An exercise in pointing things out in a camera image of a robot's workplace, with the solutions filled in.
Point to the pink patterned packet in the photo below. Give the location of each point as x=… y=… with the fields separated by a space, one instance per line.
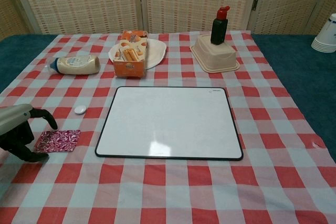
x=59 y=140

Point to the white rectangular board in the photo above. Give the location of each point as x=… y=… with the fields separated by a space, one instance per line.
x=170 y=121

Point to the mayonnaise squeeze bottle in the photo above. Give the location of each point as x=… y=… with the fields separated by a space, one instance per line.
x=78 y=64

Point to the red white checkered tablecloth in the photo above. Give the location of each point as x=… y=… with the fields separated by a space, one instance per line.
x=168 y=190

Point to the white plate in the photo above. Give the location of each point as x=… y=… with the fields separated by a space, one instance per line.
x=156 y=51

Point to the woven folding screen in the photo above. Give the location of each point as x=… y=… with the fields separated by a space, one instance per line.
x=92 y=1

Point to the beige upturned food container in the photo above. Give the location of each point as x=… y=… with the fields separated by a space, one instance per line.
x=218 y=57

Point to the left silver black-fingered robot hand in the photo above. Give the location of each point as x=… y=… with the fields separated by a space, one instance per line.
x=15 y=115

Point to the orange snack box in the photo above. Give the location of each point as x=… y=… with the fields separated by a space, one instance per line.
x=130 y=68

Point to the black screen hinge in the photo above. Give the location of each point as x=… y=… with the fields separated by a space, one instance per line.
x=256 y=4

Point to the black red-capped sauce bottle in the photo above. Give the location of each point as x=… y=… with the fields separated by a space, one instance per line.
x=219 y=31

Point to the white paper cup stack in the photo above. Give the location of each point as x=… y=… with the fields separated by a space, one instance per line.
x=326 y=37

